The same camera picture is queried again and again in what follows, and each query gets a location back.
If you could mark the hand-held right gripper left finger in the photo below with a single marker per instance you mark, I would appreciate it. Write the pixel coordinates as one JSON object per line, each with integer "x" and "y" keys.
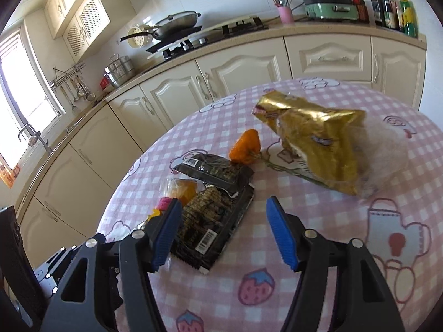
{"x": 162, "y": 242}

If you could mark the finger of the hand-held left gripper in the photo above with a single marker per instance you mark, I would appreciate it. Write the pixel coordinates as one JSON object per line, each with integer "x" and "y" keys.
{"x": 69, "y": 253}

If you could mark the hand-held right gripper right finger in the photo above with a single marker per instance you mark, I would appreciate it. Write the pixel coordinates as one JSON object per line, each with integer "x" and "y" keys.
{"x": 282, "y": 235}

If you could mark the pink yellow foil wrapper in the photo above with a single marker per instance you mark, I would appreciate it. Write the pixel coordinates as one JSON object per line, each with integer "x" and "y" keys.
{"x": 160, "y": 203}

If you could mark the orange pastry clear wrapper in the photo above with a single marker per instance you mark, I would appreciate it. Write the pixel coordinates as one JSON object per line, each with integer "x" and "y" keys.
{"x": 183, "y": 188}

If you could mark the black snack wrapper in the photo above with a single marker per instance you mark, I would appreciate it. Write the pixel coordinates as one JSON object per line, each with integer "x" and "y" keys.
{"x": 214, "y": 207}

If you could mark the orange artificial flower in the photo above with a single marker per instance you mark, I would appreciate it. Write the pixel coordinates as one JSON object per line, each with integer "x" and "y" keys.
{"x": 244, "y": 145}

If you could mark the gold foil snack bag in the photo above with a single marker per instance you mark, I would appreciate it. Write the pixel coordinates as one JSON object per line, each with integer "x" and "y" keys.
{"x": 311, "y": 138}

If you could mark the clear plastic bag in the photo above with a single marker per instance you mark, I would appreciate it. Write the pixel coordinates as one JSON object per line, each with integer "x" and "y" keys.
{"x": 387, "y": 152}

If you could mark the pink checkered tablecloth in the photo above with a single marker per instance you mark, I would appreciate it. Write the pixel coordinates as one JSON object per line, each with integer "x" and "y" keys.
{"x": 346, "y": 214}

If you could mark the orange bottle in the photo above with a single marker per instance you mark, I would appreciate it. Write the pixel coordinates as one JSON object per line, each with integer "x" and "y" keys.
{"x": 6, "y": 176}

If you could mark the steel kitchen faucet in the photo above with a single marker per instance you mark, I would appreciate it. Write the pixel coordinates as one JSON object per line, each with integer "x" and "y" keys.
{"x": 34, "y": 133}

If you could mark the row of hanging kitchen utensils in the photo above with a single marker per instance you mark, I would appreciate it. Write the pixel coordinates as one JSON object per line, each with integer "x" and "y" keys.
{"x": 78, "y": 91}

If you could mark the red container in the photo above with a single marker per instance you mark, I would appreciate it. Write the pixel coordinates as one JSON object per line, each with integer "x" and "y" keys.
{"x": 104, "y": 82}

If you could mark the kitchen window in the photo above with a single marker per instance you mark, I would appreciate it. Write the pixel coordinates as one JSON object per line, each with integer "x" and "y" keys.
{"x": 20, "y": 86}

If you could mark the stainless steel steamer pot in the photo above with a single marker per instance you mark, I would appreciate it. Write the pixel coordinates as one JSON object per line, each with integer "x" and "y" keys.
{"x": 119, "y": 71}

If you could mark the cream perforated round lid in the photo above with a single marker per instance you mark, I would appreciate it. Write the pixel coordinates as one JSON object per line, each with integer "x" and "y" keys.
{"x": 138, "y": 38}

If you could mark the black gas stove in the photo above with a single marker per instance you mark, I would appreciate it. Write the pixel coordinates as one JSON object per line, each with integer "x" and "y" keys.
{"x": 214, "y": 36}

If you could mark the pink utensil cup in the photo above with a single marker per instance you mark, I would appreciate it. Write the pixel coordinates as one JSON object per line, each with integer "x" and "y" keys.
{"x": 286, "y": 15}

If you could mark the black wok with glass lid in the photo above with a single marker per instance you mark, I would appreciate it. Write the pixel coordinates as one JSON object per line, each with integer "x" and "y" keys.
{"x": 176, "y": 22}

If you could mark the green electric cooker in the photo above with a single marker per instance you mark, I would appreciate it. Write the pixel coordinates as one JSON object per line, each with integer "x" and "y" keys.
{"x": 328, "y": 5}

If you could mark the dark glass bottle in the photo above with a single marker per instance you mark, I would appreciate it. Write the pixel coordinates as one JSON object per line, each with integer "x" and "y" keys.
{"x": 377, "y": 7}

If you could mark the clear condiment bottle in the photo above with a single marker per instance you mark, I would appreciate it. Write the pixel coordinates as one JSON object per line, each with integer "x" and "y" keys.
{"x": 396, "y": 13}

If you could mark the green bottle yellow label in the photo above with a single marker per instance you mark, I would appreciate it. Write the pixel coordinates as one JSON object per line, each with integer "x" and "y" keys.
{"x": 408, "y": 17}

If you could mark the metal utensil rail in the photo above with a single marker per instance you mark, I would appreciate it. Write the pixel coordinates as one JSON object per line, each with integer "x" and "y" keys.
{"x": 67, "y": 74}

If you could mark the cream lattice door wall cabinet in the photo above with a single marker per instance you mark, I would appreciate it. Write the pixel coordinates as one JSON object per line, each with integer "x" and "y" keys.
{"x": 90, "y": 17}

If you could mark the cream upper wall cabinets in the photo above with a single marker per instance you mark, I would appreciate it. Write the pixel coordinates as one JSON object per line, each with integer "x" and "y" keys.
{"x": 55, "y": 7}

